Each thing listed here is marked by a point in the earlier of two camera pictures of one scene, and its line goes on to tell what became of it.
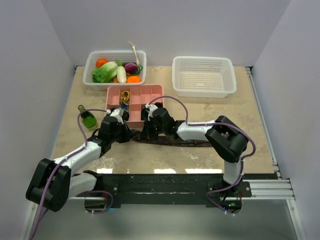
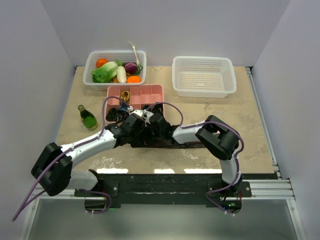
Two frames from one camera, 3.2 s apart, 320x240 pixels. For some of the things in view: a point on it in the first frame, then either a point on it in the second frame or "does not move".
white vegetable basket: (103, 68) does not move
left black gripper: (127, 132) -> (136, 140)
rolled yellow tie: (125, 96) does not move
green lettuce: (105, 73) does not move
